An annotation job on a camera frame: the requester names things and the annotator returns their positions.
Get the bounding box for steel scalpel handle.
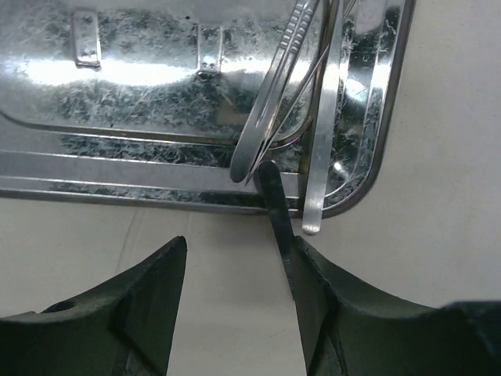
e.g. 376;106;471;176
301;1;346;236
258;161;295;300

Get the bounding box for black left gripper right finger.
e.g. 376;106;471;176
291;237;500;375

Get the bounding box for beige cloth wrap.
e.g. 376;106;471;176
1;1;500;375

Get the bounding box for blunt steel tweezers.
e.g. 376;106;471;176
229;1;319;183

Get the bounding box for steel instrument tray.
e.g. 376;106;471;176
1;1;415;217

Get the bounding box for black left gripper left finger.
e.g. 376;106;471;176
1;237;187;375

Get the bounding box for thin pointed steel tweezers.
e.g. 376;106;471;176
242;1;355;183

